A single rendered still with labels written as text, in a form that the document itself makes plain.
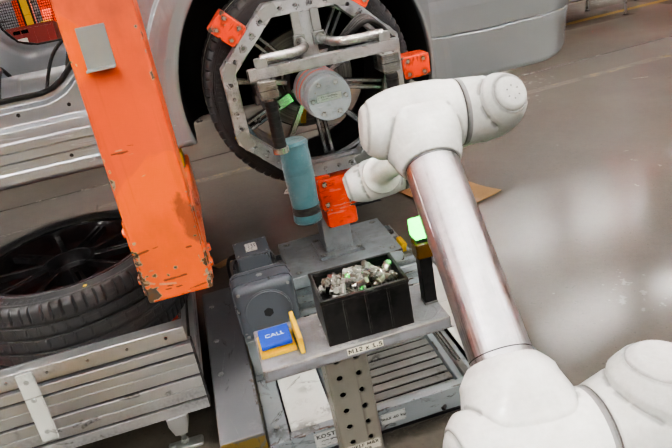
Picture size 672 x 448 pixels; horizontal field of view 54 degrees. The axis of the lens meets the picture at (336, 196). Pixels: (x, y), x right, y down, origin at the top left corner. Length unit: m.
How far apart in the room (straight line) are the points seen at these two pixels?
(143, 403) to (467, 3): 1.54
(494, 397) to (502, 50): 1.51
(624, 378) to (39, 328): 1.47
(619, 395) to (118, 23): 1.16
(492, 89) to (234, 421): 1.12
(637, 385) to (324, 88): 1.17
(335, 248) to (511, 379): 1.43
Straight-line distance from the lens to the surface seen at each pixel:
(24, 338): 1.99
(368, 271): 1.46
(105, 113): 1.52
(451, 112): 1.21
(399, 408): 1.87
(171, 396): 1.93
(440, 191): 1.13
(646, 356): 1.04
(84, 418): 1.96
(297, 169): 1.90
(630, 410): 1.02
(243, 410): 1.89
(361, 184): 1.74
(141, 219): 1.59
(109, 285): 1.92
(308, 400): 1.94
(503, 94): 1.23
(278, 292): 1.87
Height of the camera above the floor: 1.28
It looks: 22 degrees down
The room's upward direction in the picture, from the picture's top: 11 degrees counter-clockwise
